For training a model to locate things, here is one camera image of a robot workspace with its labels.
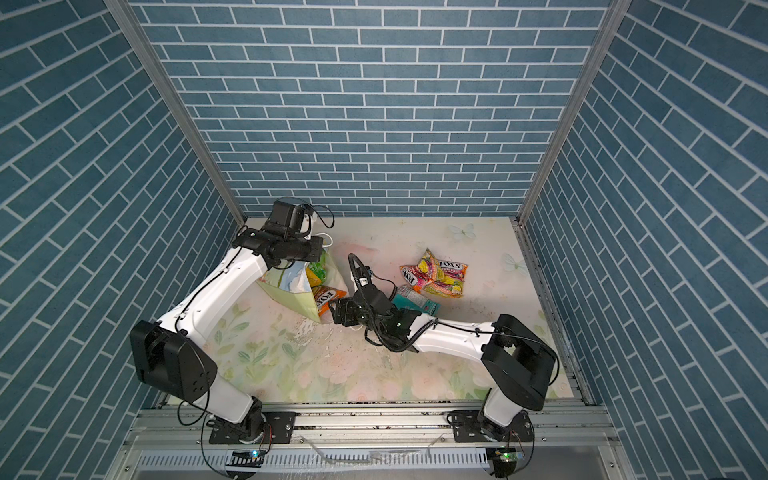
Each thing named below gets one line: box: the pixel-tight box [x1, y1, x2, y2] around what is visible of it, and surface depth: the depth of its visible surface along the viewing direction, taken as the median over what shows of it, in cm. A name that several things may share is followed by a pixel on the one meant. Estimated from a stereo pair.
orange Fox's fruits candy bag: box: [424, 259, 469, 298], surface depth 101 cm
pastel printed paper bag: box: [256, 248, 347, 324], surface depth 82 cm
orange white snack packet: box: [312, 286, 347, 315], surface depth 91 cm
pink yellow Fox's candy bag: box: [399, 247, 439, 293], surface depth 101 cm
